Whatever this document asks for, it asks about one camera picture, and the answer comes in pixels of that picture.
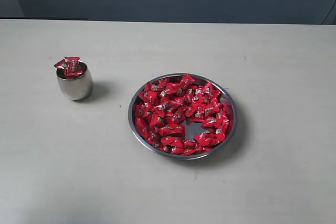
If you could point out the red candy sticking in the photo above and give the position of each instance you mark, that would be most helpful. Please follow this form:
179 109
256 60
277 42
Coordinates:
61 64

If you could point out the stainless steel plate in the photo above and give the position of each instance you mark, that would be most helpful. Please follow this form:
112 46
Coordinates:
182 124

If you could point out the red candy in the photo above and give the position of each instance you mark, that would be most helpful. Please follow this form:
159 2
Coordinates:
72 72
73 61

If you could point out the stainless steel cup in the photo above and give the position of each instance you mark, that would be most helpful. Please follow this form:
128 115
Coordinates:
78 88

